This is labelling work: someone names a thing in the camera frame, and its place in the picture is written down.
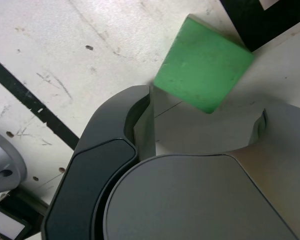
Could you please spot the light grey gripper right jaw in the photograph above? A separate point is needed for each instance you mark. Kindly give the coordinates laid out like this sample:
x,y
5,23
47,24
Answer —
x,y
202,200

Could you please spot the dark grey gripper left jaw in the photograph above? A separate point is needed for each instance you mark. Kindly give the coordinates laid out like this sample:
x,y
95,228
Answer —
x,y
90,180

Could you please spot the green cube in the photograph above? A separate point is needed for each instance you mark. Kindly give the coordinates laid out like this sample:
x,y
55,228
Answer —
x,y
205,65

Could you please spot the black tape square outline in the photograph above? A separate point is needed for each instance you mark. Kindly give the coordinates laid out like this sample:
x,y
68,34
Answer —
x,y
252,25

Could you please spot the black flat box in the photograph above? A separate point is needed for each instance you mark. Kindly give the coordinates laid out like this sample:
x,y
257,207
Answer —
x,y
10,225

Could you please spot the black tape strip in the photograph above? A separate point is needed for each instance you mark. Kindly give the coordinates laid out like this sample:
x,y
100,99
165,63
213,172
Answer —
x,y
27,97

